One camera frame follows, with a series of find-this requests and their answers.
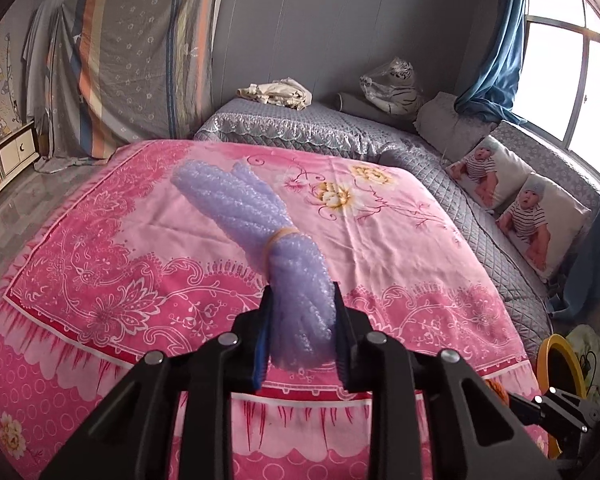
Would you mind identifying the purple bubble wrap bundle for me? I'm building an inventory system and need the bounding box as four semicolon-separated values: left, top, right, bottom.
172;160;336;372

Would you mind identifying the orange plastic bag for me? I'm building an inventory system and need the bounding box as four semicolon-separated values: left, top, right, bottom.
484;379;509;406

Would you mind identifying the yellow rim trash bin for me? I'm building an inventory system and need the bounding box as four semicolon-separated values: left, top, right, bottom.
536;334;588;462

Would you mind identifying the green white cloth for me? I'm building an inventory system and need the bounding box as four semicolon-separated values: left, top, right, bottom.
567;324;600;405

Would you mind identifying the blue right curtain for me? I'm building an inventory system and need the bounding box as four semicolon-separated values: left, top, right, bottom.
547;208;600;320

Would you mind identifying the blue curtain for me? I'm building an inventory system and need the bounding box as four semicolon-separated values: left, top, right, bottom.
547;208;600;320
454;0;526;125

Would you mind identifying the pink floral bed cover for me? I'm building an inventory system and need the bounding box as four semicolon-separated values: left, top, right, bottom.
0;141;539;479

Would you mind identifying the right baby print pillow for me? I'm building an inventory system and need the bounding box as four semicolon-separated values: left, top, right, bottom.
496;174;591;282

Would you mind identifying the baby print pillow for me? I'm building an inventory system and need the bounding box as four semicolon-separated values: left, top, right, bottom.
496;174;591;282
445;136;532;210

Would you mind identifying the left baby print pillow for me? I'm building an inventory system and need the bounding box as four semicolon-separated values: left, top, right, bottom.
445;136;532;210

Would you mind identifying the grey quilted sofa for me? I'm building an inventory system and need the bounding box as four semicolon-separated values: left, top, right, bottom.
192;98;553;361

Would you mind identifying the grey cushion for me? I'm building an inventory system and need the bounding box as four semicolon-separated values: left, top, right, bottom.
414;92;498;162

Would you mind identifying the white tv cabinet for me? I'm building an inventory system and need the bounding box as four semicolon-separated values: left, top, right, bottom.
0;122;40;193

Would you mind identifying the beige crumpled cloth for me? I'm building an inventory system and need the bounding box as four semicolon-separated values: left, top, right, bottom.
236;78;313;110

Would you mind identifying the grey bolster pillow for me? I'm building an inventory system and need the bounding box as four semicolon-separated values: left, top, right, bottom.
335;92;416;133

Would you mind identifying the blue left curtain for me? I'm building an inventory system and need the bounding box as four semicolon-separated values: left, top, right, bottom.
454;0;526;125

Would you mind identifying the window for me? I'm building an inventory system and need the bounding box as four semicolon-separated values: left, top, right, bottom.
514;0;600;178

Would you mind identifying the striped grey wardrobe cover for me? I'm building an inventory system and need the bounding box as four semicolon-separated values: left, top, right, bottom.
45;0;215;160

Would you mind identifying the white tiger plush toy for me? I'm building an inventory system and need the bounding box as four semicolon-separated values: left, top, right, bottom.
360;56;425;120

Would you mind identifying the grey hanging garment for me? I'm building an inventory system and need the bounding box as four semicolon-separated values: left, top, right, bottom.
22;0;65;127

